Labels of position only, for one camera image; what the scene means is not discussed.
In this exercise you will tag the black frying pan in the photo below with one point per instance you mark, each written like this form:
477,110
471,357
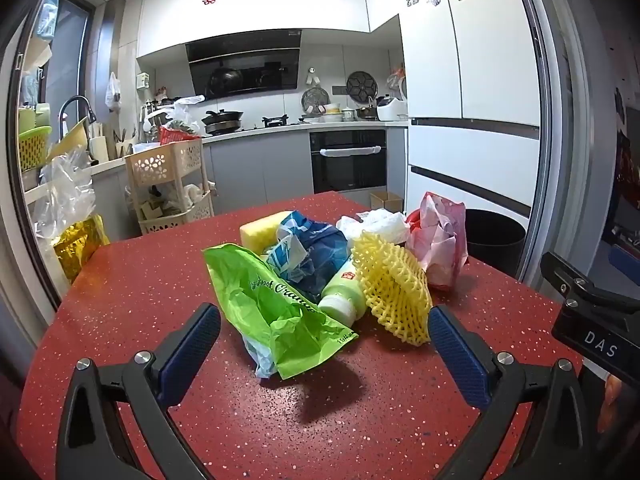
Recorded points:
222,120

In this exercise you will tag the beige plastic storage cart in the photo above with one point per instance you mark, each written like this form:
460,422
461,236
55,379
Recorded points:
165,165

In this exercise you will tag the black range hood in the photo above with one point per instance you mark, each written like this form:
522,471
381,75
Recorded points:
245,67

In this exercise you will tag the white plastic bag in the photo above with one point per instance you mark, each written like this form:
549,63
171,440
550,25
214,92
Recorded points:
382,222
113,92

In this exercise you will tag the white upper cabinets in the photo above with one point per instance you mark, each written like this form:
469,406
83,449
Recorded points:
250,15

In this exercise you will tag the white refrigerator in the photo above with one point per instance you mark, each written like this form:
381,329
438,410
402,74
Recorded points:
475,60

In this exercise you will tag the green plastic bag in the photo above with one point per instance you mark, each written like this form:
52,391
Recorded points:
250,300

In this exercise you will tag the black trash bin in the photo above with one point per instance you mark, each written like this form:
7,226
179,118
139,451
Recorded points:
492,240

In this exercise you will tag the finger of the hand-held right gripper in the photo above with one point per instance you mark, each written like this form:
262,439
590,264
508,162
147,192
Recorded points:
585,285

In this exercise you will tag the grey round steamer rack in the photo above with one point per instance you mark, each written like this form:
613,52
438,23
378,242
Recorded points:
315,100

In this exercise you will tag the white bag on counter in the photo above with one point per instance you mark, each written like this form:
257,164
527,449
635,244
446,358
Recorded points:
180,112

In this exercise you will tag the clear plastic bag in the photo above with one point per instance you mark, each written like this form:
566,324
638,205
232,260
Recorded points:
67,195

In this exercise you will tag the red snack bag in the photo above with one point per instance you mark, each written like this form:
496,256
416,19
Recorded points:
440,240

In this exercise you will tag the beige utensil holder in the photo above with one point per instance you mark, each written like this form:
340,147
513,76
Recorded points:
97,147

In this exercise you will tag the grey sliding door frame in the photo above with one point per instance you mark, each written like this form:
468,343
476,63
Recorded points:
542,110

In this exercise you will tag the red plastic basket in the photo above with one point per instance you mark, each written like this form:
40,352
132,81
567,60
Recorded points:
177,136

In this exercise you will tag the dark round steamer rack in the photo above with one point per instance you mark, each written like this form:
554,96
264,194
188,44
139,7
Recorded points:
363,86

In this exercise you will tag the person's right hand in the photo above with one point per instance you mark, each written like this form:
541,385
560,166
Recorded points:
613,395

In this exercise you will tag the white rice cooker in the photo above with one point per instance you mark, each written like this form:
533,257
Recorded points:
391,109

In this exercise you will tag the hanging white plastic bag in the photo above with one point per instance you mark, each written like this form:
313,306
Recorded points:
113,92

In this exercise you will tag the tall white green bottle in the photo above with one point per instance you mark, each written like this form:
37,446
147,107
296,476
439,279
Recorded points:
340,295

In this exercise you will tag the pale yellow plastic item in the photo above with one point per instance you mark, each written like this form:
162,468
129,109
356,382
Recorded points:
67,140

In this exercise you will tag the yellow foam fruit net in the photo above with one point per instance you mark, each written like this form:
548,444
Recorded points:
390,285

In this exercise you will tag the small cardboard box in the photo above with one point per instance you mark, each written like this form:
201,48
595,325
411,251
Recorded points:
386,202

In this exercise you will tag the yellow sponge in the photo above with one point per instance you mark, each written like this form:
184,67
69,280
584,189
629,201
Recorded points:
257,232

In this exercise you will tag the gas stove burner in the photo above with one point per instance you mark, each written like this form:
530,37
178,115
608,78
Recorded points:
276,121

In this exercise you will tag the black built-in oven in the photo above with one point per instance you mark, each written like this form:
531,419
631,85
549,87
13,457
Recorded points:
347,165

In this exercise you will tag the black kitchen faucet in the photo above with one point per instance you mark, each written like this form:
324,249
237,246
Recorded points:
75,102

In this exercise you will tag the blue plastic bag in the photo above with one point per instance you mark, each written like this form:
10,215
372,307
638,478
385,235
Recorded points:
320,250

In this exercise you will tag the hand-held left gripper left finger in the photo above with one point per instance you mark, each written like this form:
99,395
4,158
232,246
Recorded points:
192,347

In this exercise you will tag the green plastic basket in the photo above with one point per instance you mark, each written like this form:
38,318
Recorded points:
35,147

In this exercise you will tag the grey lower cabinets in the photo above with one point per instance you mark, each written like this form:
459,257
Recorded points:
260,172

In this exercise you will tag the gold foil bag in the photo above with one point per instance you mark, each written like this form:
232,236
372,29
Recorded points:
80,247

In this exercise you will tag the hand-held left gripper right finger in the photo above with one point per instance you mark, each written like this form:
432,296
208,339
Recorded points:
457,355

